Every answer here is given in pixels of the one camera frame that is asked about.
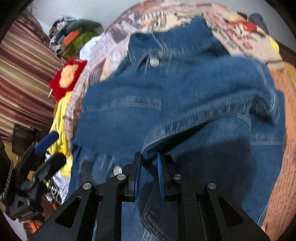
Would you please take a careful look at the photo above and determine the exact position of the blue denim jacket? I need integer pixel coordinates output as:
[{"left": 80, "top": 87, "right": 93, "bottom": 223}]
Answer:
[{"left": 66, "top": 14, "right": 287, "bottom": 241}]

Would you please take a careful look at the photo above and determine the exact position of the pile of clothes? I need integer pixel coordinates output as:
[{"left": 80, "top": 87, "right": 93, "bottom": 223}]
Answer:
[{"left": 49, "top": 16, "right": 104, "bottom": 53}]

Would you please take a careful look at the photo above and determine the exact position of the yellow garment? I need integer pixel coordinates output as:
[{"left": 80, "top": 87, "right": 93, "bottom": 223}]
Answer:
[{"left": 48, "top": 91, "right": 73, "bottom": 178}]

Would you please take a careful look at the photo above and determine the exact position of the red plush toy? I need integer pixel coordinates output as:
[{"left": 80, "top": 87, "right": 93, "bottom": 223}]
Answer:
[{"left": 49, "top": 57, "right": 87, "bottom": 102}]

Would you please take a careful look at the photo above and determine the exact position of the red striped curtain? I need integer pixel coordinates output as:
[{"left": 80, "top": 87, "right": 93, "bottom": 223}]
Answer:
[{"left": 1, "top": 10, "right": 63, "bottom": 143}]

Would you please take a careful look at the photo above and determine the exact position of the green storage box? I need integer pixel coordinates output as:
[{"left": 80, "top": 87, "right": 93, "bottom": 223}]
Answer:
[{"left": 60, "top": 30, "right": 97, "bottom": 60}]

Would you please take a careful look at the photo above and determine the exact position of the white cloth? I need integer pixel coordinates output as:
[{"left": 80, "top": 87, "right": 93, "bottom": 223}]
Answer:
[{"left": 79, "top": 34, "right": 103, "bottom": 61}]

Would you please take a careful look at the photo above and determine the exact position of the orange shoe box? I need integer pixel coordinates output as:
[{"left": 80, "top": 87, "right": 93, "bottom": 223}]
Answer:
[{"left": 62, "top": 30, "right": 80, "bottom": 46}]

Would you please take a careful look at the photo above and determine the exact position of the printed newspaper pattern bedspread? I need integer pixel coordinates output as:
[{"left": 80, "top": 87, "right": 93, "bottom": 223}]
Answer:
[{"left": 63, "top": 0, "right": 296, "bottom": 241}]

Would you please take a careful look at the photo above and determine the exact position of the grey blue backpack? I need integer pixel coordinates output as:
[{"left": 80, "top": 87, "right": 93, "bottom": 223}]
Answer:
[{"left": 248, "top": 13, "right": 269, "bottom": 34}]

